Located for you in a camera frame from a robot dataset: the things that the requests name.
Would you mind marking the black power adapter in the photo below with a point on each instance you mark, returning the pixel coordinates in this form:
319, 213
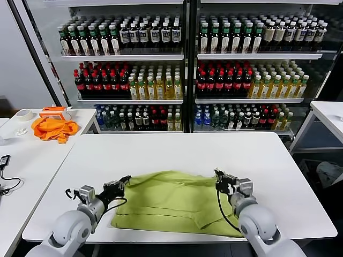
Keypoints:
4, 160

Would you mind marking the beige masking tape roll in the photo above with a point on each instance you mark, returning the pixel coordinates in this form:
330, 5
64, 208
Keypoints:
26, 119

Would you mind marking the beverage display fridge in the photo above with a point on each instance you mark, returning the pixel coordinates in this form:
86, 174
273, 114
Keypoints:
186, 40
195, 40

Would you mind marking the white-cap blue-label bottle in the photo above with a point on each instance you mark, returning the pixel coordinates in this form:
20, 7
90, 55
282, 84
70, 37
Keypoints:
290, 34
124, 36
300, 34
320, 35
155, 35
311, 34
143, 35
166, 35
176, 34
134, 36

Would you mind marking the green-tinted water bottle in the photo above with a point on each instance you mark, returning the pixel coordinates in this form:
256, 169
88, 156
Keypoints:
215, 121
107, 121
223, 121
114, 121

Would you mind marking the small yellow drink bottle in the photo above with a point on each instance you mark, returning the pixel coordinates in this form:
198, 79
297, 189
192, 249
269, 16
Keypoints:
170, 123
287, 122
279, 123
177, 123

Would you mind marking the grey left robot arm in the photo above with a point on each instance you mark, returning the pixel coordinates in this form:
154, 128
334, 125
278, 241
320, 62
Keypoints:
69, 227

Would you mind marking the white side table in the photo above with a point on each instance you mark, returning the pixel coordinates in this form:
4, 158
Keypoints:
327, 112
80, 117
32, 166

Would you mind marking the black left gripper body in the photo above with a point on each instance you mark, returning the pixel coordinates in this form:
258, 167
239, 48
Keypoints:
113, 190

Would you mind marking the beige-label dark bottle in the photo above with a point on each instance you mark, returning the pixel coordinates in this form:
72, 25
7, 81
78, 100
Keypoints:
269, 34
280, 34

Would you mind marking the small white crumpled paper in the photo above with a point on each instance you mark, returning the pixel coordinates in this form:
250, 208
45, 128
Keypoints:
21, 131

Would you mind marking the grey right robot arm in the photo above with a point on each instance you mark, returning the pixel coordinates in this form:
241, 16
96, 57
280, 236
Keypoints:
257, 222

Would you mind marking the green-cap brown drink bottle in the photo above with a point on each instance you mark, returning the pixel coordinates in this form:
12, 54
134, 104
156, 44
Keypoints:
104, 42
94, 42
74, 42
83, 42
258, 40
226, 40
247, 40
114, 42
215, 40
204, 40
65, 42
237, 40

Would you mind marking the orange and white box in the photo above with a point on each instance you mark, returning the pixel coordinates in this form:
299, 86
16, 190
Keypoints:
53, 113

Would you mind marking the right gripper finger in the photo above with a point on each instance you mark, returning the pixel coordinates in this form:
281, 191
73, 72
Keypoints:
223, 174
217, 176

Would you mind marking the small red-cap cola bottle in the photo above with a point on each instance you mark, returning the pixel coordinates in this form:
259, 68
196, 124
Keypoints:
272, 120
163, 121
155, 121
264, 120

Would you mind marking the left beverage display fridge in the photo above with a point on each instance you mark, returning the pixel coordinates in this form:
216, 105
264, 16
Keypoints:
186, 40

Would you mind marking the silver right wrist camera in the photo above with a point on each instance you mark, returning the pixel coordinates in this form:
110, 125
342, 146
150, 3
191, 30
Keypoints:
245, 187

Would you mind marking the small white-cap dark bottle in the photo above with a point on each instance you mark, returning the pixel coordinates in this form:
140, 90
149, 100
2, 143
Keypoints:
239, 123
232, 123
122, 123
130, 123

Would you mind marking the grey plastic bag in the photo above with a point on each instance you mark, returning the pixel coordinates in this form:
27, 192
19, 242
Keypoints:
329, 171

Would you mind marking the black-framed glass door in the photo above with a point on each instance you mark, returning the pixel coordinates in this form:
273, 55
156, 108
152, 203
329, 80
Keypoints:
51, 40
332, 67

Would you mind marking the right beverage display fridge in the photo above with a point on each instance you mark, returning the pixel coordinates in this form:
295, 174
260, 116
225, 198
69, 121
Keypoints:
195, 40

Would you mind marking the white shelf board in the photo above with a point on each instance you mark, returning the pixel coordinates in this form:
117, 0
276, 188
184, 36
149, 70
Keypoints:
249, 100
257, 56
128, 101
120, 57

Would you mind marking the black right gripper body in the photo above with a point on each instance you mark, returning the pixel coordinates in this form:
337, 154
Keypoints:
227, 184

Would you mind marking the crumpled orange cloth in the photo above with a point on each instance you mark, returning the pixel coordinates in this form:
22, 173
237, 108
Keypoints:
53, 129

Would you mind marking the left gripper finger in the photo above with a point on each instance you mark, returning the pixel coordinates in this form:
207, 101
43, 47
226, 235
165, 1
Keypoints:
124, 178
126, 183

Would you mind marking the yellow-green t-shirt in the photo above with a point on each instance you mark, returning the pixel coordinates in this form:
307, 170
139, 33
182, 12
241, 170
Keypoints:
166, 203

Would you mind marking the white-label dark bottle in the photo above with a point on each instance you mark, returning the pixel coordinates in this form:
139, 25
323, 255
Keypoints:
145, 121
256, 120
137, 121
247, 120

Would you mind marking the blue water bottle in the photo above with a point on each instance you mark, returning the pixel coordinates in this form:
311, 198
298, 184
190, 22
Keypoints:
198, 121
99, 121
207, 121

